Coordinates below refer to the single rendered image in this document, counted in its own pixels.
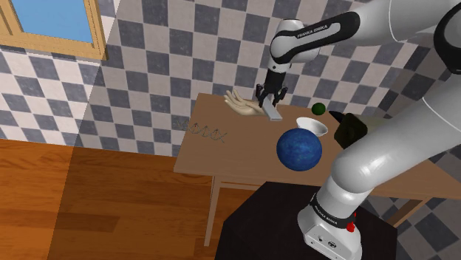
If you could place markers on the wooden framed window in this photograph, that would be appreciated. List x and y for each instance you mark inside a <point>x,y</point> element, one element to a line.
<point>54,21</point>

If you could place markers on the black robot stand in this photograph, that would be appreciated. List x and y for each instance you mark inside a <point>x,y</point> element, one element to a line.
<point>259,223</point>

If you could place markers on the beige hand figure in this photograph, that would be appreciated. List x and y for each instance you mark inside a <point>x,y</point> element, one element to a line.
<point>245,107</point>

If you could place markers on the brown wooden table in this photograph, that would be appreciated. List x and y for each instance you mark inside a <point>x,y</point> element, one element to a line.
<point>234,155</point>

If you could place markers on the blue sphere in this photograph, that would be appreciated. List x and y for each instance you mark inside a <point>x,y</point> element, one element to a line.
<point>299,150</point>

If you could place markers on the dark green ball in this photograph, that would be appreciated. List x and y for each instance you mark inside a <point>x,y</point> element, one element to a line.
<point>318,108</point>

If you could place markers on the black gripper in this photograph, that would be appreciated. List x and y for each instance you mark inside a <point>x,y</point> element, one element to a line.
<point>274,79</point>

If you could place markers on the white bowl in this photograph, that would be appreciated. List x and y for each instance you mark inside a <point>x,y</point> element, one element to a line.
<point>314,126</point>

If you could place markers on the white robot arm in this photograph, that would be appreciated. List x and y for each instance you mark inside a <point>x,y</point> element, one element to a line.
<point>378,158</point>

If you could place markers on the grey flat slab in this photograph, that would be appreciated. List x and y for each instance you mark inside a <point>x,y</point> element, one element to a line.
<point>272,112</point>

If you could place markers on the dark olive black container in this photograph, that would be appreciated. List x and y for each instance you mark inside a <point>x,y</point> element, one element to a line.
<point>351,131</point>

